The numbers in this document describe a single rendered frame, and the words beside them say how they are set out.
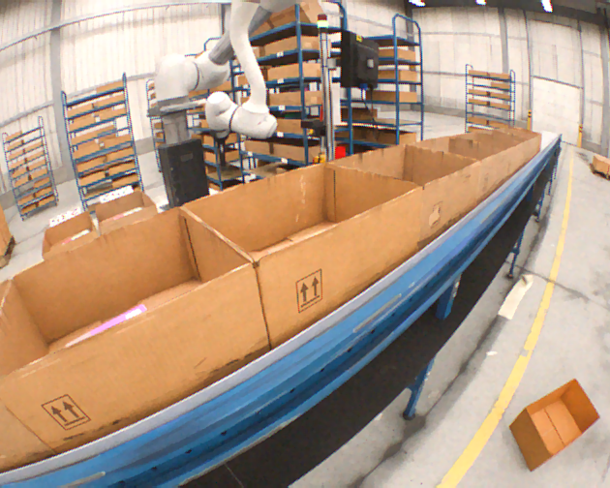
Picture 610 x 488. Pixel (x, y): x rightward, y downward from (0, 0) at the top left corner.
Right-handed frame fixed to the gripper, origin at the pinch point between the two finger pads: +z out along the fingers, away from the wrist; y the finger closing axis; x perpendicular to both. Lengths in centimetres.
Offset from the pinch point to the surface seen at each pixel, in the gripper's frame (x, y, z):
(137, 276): 20, -70, -66
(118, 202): 61, -6, 17
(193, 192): 15.7, -15.4, 2.7
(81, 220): 80, -15, 9
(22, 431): 33, -95, -93
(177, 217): 10, -60, -69
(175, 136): 20.8, 6.3, -14.1
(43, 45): 555, 756, 261
